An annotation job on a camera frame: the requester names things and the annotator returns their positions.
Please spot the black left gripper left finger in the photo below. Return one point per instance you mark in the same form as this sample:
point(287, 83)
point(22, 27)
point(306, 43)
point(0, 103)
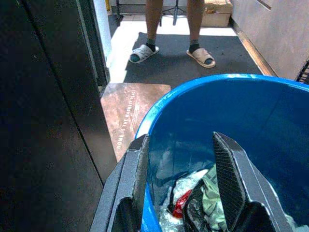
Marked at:
point(125, 181)

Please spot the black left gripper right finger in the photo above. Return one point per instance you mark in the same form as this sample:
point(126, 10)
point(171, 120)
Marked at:
point(241, 174)

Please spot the pale green knit garment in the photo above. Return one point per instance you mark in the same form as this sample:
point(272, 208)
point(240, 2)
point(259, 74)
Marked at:
point(212, 205)

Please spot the white crumpled cloth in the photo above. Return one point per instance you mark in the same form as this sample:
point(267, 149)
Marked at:
point(186, 183)

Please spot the red small cloth item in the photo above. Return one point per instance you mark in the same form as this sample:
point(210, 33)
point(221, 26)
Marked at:
point(179, 205)

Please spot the black mesh garment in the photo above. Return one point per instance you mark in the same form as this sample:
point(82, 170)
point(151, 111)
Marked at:
point(195, 212)

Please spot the blue plastic bucket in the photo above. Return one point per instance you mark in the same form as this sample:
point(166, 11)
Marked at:
point(241, 108)

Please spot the brown doormat with white text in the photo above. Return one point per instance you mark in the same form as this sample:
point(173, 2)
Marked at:
point(120, 108)

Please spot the dark grey floor mat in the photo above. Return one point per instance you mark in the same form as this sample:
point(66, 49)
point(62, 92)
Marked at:
point(173, 67)

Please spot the beige slipper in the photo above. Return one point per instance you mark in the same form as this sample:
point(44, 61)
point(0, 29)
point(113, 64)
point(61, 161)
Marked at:
point(200, 56)

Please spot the white patterned slipper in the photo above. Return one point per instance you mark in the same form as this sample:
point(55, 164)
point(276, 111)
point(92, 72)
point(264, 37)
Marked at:
point(144, 51)

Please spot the dark teal sock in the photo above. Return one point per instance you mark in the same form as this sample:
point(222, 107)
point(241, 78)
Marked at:
point(150, 43)
point(194, 44)

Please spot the beige storage box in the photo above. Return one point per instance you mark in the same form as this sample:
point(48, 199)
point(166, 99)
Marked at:
point(217, 17)

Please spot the person's bare left leg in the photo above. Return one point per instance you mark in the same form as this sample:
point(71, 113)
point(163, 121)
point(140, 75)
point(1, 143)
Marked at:
point(195, 19)

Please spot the person's bare leg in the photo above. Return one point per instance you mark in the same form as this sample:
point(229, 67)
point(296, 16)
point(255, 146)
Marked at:
point(195, 19)
point(152, 19)

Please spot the person's bare right leg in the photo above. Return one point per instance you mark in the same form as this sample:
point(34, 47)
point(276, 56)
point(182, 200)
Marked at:
point(152, 19)

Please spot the black stand leg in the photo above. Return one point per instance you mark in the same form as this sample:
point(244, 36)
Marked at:
point(118, 13)

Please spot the black tripod stand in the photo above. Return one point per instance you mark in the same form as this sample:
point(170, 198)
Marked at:
point(175, 12)

